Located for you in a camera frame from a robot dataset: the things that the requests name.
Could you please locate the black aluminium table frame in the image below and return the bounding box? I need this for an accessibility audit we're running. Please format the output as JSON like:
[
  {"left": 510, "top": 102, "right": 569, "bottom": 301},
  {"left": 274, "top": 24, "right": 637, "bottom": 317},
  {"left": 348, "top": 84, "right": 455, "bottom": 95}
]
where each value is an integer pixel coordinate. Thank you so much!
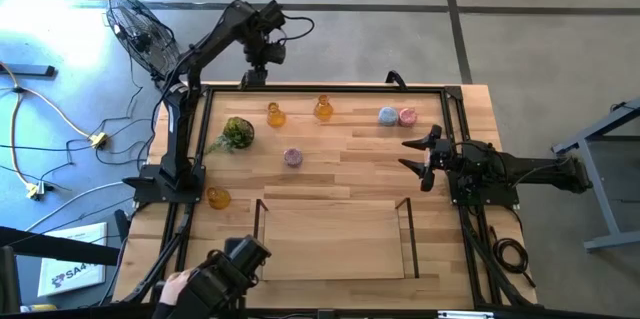
[{"left": 119, "top": 69, "right": 539, "bottom": 310}]

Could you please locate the amber glass candle holder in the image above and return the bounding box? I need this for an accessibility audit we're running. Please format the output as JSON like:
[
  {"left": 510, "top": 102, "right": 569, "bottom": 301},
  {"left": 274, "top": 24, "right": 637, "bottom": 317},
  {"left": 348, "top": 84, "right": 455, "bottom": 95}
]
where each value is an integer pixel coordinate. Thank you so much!
[
  {"left": 206, "top": 186, "right": 232, "bottom": 211},
  {"left": 313, "top": 94, "right": 335, "bottom": 122},
  {"left": 265, "top": 102, "right": 287, "bottom": 129}
]

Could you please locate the black floor bar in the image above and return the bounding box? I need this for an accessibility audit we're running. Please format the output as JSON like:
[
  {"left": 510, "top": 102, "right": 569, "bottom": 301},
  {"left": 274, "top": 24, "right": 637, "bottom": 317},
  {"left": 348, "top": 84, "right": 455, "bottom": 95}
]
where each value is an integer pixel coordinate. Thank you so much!
[{"left": 0, "top": 63, "right": 57, "bottom": 79}]

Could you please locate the thin black floor cable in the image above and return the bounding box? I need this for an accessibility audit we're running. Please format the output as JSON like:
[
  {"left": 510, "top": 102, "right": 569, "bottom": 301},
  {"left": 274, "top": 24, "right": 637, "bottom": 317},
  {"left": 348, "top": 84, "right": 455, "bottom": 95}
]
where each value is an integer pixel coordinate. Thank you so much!
[{"left": 0, "top": 117, "right": 154, "bottom": 193}]

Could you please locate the wooden tray with black handles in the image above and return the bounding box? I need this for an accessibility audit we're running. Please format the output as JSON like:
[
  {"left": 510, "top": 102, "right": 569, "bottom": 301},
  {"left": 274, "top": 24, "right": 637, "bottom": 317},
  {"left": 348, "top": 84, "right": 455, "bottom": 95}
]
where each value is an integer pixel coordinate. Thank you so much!
[{"left": 252, "top": 196, "right": 421, "bottom": 282}]

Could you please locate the black equipment stand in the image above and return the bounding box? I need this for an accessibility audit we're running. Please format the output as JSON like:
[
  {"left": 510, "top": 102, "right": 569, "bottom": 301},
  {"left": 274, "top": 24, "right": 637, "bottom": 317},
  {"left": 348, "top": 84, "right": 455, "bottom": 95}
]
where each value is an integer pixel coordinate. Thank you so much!
[{"left": 0, "top": 226, "right": 121, "bottom": 315}]

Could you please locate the silver metal bracket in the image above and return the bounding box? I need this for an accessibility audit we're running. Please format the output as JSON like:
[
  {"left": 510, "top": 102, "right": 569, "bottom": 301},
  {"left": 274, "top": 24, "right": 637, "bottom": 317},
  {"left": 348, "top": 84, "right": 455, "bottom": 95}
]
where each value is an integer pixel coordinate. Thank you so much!
[{"left": 437, "top": 310, "right": 496, "bottom": 319}]

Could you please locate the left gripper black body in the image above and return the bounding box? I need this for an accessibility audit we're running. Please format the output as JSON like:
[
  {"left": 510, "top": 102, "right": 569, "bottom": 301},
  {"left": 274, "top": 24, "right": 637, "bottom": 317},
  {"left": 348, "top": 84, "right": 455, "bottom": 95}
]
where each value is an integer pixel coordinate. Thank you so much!
[{"left": 243, "top": 41, "right": 288, "bottom": 69}]

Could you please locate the blue speckled candle holder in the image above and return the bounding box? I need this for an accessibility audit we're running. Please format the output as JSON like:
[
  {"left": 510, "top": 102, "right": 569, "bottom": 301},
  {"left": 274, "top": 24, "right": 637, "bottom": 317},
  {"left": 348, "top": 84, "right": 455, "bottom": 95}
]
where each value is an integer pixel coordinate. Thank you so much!
[{"left": 377, "top": 106, "right": 400, "bottom": 127}]

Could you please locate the grey metal stand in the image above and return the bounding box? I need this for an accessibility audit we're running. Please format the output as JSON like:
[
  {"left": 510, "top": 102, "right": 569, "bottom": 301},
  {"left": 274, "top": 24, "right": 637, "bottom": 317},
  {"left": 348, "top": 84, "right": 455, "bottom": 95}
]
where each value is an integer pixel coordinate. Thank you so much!
[{"left": 552, "top": 98, "right": 640, "bottom": 253}]

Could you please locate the potted succulent plant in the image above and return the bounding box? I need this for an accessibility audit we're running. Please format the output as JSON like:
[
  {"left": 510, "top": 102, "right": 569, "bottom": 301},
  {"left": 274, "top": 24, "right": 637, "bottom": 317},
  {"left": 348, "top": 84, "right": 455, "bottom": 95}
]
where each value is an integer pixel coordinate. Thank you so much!
[{"left": 205, "top": 116, "right": 256, "bottom": 156}]

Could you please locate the purple speckled candle holder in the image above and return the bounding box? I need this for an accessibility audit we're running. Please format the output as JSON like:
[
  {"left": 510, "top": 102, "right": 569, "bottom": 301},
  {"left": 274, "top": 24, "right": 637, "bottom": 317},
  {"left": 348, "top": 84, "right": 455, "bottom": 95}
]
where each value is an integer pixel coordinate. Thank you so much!
[{"left": 283, "top": 147, "right": 304, "bottom": 169}]

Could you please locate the pink speckled candle holder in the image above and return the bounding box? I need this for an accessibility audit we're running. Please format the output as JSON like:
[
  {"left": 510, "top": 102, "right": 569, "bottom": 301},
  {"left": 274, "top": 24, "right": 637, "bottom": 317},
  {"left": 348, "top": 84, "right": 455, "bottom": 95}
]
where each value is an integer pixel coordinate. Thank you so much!
[{"left": 397, "top": 107, "right": 419, "bottom": 128}]

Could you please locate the black floor fan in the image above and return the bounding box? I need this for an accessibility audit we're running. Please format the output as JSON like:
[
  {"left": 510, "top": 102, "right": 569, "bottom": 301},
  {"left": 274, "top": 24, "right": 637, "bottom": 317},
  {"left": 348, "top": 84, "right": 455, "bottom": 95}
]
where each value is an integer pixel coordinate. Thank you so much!
[{"left": 105, "top": 0, "right": 184, "bottom": 91}]

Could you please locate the white floor cable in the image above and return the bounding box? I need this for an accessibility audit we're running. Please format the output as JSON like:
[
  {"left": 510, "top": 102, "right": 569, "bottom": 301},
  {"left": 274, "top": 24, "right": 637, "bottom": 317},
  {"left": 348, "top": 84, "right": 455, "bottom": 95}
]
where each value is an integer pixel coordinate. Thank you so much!
[{"left": 24, "top": 181, "right": 126, "bottom": 233}]

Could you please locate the person's forearm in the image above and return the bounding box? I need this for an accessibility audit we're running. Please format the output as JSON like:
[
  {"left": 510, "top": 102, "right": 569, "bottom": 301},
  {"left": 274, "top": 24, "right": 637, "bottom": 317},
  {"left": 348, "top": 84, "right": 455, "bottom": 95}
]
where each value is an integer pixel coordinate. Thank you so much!
[{"left": 151, "top": 301, "right": 175, "bottom": 319}]

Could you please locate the coiled black cable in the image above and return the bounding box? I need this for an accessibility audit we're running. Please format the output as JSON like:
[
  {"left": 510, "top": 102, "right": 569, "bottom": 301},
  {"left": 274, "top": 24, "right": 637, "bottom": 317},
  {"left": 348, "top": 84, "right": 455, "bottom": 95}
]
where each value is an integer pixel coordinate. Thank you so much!
[{"left": 491, "top": 226, "right": 537, "bottom": 289}]

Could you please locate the yellow extension cable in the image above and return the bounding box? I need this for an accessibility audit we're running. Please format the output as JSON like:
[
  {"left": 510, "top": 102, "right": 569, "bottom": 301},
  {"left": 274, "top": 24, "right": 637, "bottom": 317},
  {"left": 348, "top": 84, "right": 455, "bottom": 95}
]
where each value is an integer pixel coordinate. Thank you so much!
[{"left": 0, "top": 61, "right": 109, "bottom": 201}]

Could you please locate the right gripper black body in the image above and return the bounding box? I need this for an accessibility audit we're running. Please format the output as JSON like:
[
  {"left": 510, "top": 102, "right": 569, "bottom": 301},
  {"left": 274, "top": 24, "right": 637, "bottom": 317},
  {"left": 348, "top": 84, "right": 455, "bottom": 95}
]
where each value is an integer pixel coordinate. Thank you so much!
[{"left": 427, "top": 138, "right": 465, "bottom": 181}]

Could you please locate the person's hand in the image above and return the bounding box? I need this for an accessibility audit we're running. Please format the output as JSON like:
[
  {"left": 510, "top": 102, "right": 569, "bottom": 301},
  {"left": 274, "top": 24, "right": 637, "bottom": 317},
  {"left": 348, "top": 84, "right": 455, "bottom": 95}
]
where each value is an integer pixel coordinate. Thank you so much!
[{"left": 159, "top": 268, "right": 194, "bottom": 308}]

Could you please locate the white printed sign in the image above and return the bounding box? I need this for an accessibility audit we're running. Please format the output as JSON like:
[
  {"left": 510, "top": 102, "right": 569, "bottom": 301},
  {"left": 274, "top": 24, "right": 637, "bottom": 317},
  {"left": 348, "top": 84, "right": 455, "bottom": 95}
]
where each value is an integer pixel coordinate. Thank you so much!
[{"left": 37, "top": 222, "right": 109, "bottom": 298}]

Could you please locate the black handheld device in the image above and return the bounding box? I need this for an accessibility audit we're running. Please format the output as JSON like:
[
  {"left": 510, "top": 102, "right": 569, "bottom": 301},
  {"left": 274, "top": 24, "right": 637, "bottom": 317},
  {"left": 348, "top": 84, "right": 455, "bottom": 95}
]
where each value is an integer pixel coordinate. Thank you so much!
[{"left": 182, "top": 235, "right": 273, "bottom": 319}]

